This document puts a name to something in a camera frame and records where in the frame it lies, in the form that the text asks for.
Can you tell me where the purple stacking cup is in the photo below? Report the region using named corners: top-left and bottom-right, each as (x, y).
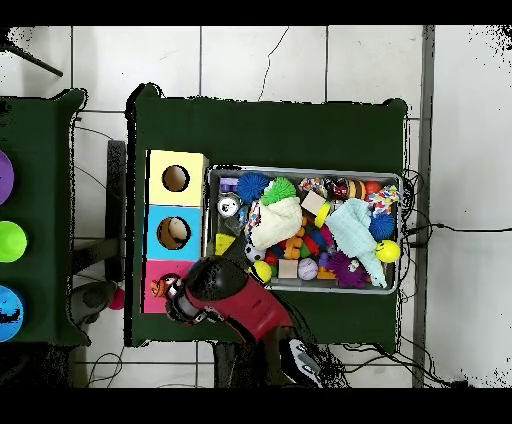
top-left (0, 149), bottom-right (15, 206)

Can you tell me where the crushed silver can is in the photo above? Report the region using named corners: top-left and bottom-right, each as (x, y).
top-left (216, 192), bottom-right (242, 218)

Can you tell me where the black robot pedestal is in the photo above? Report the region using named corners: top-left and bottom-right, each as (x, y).
top-left (213, 341), bottom-right (281, 388)

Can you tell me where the light blue cloth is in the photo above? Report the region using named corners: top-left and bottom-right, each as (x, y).
top-left (325, 197), bottom-right (388, 289)

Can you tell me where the yellow plastic ball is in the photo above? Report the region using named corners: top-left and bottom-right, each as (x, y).
top-left (374, 239), bottom-right (402, 264)

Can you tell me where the plain yellow foam ball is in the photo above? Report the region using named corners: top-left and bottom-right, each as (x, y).
top-left (249, 260), bottom-right (274, 284)

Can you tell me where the black power cable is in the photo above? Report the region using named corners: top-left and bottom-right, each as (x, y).
top-left (404, 222), bottom-right (512, 238)

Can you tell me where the dark green table cloth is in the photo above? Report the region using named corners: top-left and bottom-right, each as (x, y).
top-left (125, 83), bottom-right (409, 355)
top-left (0, 88), bottom-right (91, 347)

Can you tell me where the purple spiky toy with eyes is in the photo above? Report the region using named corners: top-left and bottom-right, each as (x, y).
top-left (325, 251), bottom-right (371, 289)

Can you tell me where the wooden box with three holes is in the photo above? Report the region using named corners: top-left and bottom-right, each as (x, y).
top-left (141, 149), bottom-right (210, 315)

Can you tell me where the black tripod leg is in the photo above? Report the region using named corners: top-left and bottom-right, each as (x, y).
top-left (0, 27), bottom-right (64, 78)

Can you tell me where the blue spiky rubber ball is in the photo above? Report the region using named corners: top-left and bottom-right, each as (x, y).
top-left (235, 171), bottom-right (271, 204)
top-left (368, 212), bottom-right (397, 242)

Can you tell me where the tiger plush toy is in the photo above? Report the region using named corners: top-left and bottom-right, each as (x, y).
top-left (150, 273), bottom-right (181, 299)

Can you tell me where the lime green stacking cup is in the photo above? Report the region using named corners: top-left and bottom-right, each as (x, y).
top-left (0, 220), bottom-right (28, 263)

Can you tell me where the small soccer ball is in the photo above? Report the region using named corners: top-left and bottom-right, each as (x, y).
top-left (244, 244), bottom-right (267, 263)

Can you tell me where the blue stacking cup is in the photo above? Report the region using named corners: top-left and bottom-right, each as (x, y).
top-left (0, 284), bottom-right (26, 343)

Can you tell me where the cream cloth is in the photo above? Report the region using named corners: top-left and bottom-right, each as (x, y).
top-left (249, 195), bottom-right (304, 251)

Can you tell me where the white baseball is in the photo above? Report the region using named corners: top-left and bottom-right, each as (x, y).
top-left (297, 257), bottom-right (320, 280)

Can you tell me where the multicoloured rope toy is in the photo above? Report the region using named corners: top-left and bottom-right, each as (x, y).
top-left (365, 184), bottom-right (401, 215)

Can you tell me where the silver mesh bin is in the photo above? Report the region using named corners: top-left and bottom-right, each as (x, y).
top-left (201, 164), bottom-right (402, 295)

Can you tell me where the green spiky rubber ball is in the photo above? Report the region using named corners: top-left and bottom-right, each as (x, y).
top-left (259, 176), bottom-right (298, 206)

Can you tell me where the grey pendant with red button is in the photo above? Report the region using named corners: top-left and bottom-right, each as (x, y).
top-left (70, 279), bottom-right (126, 326)

